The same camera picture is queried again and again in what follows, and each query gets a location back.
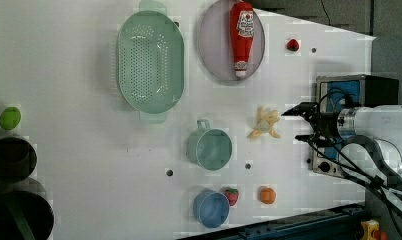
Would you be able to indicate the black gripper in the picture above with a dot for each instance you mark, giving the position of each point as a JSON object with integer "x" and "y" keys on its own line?
{"x": 324, "y": 124}

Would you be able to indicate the peeled banana toy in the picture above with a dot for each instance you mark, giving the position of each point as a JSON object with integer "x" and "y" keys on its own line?
{"x": 265, "y": 121}

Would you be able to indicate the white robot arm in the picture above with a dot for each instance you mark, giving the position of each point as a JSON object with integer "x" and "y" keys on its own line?
{"x": 366, "y": 142}

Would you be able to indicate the black and silver toaster oven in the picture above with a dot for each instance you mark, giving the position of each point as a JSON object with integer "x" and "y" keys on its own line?
{"x": 337, "y": 93}

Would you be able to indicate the small red tomato toy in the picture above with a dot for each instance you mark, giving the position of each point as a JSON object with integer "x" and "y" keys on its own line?
{"x": 293, "y": 45}

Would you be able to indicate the orange fruit toy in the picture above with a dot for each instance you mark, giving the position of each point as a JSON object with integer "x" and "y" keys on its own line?
{"x": 267, "y": 196}

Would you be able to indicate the green mug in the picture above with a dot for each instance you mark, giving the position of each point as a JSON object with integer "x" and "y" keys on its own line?
{"x": 209, "y": 148}

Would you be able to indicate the red strawberry toy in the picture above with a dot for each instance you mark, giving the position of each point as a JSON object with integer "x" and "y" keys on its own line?
{"x": 232, "y": 195}

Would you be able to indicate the grey round plate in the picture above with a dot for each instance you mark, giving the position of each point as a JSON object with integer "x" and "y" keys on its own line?
{"x": 214, "y": 42}

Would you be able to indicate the red ketchup bottle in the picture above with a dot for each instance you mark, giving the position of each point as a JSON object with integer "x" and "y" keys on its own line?
{"x": 241, "y": 25}

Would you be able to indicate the blue cup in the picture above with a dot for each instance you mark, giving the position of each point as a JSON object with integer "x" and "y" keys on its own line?
{"x": 211, "y": 208}

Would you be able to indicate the green perforated colander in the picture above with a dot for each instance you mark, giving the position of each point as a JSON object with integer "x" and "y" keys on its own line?
{"x": 150, "y": 61}

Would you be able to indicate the green round ball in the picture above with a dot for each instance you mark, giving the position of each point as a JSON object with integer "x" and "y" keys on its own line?
{"x": 10, "y": 118}

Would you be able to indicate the black cylinder upper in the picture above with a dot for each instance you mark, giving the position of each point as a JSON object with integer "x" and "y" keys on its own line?
{"x": 18, "y": 159}

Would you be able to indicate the blue metal frame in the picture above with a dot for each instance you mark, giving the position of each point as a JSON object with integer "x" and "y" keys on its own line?
{"x": 339, "y": 223}

